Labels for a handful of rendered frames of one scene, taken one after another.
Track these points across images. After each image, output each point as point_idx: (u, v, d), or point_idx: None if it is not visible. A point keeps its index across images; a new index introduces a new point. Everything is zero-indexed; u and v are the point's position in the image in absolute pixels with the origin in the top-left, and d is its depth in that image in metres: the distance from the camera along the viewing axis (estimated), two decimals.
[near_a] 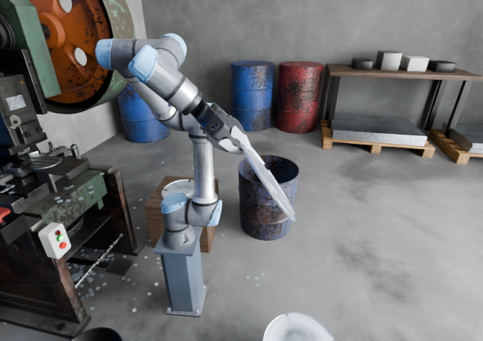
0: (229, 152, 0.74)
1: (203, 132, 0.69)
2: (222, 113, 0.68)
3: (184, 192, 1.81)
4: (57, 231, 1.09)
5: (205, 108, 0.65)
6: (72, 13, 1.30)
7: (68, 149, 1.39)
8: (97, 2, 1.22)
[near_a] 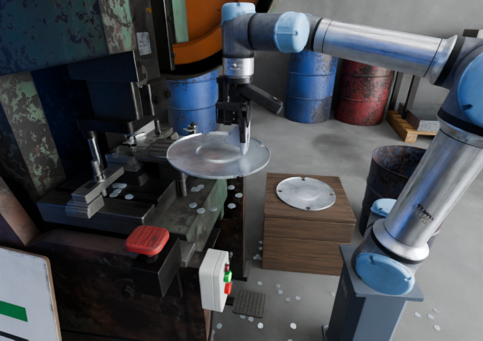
0: (245, 143, 0.71)
1: (246, 108, 0.66)
2: (251, 103, 0.72)
3: (308, 194, 1.33)
4: (226, 265, 0.62)
5: (256, 87, 0.68)
6: None
7: (188, 129, 0.92)
8: None
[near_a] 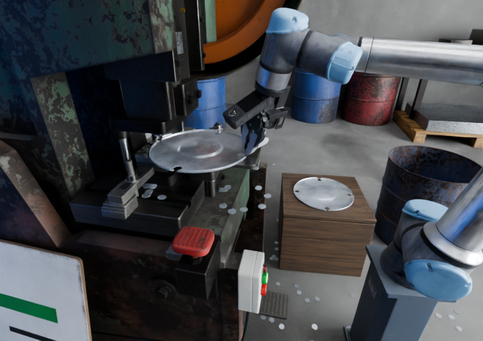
0: (241, 134, 0.74)
1: None
2: (262, 121, 0.64)
3: (326, 194, 1.33)
4: (264, 266, 0.61)
5: (256, 101, 0.62)
6: None
7: (215, 129, 0.92)
8: None
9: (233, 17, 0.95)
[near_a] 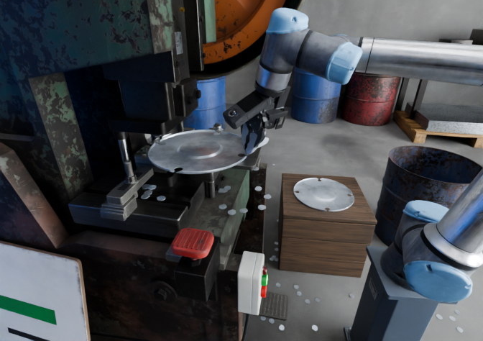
0: (241, 134, 0.74)
1: None
2: (262, 121, 0.64)
3: (326, 195, 1.32)
4: (264, 267, 0.61)
5: (256, 101, 0.62)
6: None
7: (214, 129, 0.92)
8: (246, 44, 0.95)
9: None
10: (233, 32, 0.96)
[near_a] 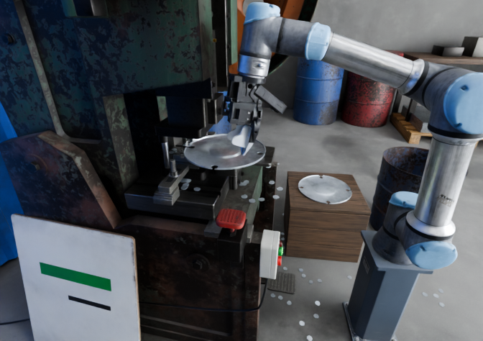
0: (253, 143, 0.71)
1: (261, 108, 0.67)
2: None
3: (327, 190, 1.51)
4: (279, 242, 0.79)
5: None
6: None
7: None
8: None
9: None
10: None
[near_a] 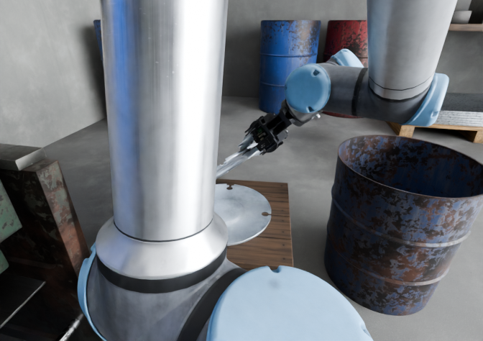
0: (261, 152, 0.73)
1: (287, 134, 0.67)
2: None
3: (226, 214, 0.79)
4: None
5: None
6: None
7: None
8: None
9: None
10: None
